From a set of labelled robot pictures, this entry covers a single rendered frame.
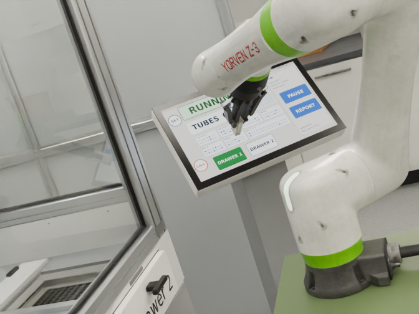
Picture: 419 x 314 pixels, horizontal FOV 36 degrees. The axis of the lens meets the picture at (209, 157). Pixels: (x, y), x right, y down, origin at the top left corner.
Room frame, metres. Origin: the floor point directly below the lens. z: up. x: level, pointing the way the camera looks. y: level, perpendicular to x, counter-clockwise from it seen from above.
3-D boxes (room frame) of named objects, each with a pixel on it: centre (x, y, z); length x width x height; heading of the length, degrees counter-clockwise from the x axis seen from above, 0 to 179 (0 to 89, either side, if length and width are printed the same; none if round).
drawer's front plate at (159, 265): (1.36, 0.23, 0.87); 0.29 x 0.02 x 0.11; 160
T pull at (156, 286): (1.35, 0.20, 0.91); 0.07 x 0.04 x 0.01; 160
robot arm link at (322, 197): (1.21, -0.19, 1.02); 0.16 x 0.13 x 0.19; 116
